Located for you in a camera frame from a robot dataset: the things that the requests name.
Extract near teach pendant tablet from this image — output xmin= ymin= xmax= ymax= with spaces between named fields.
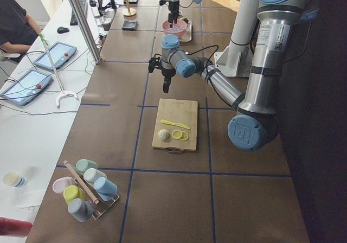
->
xmin=1 ymin=68 xmax=53 ymax=106

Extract white reacher grabber tool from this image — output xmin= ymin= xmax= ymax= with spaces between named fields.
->
xmin=38 ymin=33 xmax=79 ymax=108

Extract far teach pendant tablet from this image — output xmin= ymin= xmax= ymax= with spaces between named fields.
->
xmin=33 ymin=42 xmax=77 ymax=72

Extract wooden mug tree stand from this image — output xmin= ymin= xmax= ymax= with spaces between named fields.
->
xmin=122 ymin=0 xmax=137 ymax=17

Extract folded grey cloth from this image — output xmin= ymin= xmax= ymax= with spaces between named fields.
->
xmin=121 ymin=20 xmax=138 ymax=31

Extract aluminium frame post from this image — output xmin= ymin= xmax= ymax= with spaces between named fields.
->
xmin=69 ymin=0 xmax=101 ymax=65

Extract white steamed bun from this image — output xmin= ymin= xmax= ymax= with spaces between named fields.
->
xmin=158 ymin=129 xmax=171 ymax=141

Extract beige plastic tray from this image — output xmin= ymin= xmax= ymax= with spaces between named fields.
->
xmin=180 ymin=21 xmax=192 ymax=42

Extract pink bowl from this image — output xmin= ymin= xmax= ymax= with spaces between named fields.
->
xmin=162 ymin=20 xmax=187 ymax=38

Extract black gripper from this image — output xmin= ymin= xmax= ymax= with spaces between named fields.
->
xmin=159 ymin=0 xmax=179 ymax=28
xmin=148 ymin=54 xmax=175 ymax=93

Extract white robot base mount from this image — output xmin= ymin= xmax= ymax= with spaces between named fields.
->
xmin=215 ymin=0 xmax=259 ymax=77

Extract paper cup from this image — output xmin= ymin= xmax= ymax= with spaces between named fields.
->
xmin=2 ymin=171 xmax=26 ymax=188

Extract cup rack with cups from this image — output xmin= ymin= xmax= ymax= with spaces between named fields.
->
xmin=52 ymin=159 xmax=120 ymax=222

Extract yellow plastic knife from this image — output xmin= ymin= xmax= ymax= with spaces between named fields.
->
xmin=160 ymin=119 xmax=190 ymax=130

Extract lower lemon slice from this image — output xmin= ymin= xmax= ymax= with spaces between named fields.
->
xmin=179 ymin=131 xmax=189 ymax=141

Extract teach pendant tablet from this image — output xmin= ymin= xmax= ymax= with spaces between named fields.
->
xmin=1 ymin=68 xmax=53 ymax=106
xmin=33 ymin=42 xmax=77 ymax=72

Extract seated person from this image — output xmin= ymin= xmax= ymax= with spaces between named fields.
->
xmin=1 ymin=0 xmax=42 ymax=62

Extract upper lemon slice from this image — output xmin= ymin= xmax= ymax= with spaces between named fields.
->
xmin=171 ymin=129 xmax=183 ymax=139

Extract lemon slice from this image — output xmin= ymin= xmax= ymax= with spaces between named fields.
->
xmin=179 ymin=131 xmax=189 ymax=141
xmin=171 ymin=129 xmax=183 ymax=139

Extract red bottle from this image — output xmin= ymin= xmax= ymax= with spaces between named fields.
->
xmin=1 ymin=217 xmax=33 ymax=238

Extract black keyboard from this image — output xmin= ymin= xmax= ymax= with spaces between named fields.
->
xmin=70 ymin=0 xmax=89 ymax=27

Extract clear ice cubes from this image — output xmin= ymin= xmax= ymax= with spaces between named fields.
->
xmin=164 ymin=24 xmax=187 ymax=34

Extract black computer mouse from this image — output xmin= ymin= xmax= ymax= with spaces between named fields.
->
xmin=57 ymin=27 xmax=69 ymax=34

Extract bamboo cutting board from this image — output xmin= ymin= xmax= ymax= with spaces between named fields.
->
xmin=152 ymin=98 xmax=198 ymax=151

